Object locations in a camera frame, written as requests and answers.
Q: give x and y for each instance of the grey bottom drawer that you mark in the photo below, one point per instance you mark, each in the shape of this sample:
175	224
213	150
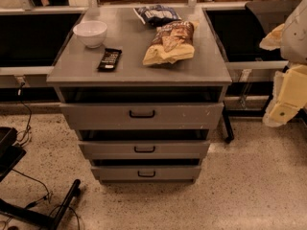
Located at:
130	173

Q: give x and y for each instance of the grey drawer cabinet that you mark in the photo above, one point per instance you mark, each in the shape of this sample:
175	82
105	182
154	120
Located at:
202	79

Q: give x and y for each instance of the black office chair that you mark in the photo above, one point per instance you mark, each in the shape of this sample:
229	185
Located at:
250	67

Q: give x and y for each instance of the blue chip bag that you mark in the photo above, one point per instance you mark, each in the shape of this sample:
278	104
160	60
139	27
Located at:
156	15

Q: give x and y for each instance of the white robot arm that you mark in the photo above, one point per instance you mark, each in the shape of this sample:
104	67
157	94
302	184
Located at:
294	36

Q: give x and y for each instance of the grey middle drawer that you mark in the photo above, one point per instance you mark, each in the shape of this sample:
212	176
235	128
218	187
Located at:
144	149

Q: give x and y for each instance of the yellow brown chip bag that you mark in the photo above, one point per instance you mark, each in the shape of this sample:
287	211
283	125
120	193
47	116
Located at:
172	42

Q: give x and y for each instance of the grey drawer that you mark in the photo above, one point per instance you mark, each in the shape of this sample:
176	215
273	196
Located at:
83	116
130	173
144	149

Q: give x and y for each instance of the foam gripper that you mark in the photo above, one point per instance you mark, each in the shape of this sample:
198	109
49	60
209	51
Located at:
295	37

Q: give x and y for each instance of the white ceramic bowl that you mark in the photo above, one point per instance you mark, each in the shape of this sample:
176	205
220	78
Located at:
91	33

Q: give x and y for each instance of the black candy bar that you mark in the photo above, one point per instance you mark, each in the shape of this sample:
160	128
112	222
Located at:
109	60

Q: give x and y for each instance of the grey top drawer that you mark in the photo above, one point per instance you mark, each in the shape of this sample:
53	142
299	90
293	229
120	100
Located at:
83	116

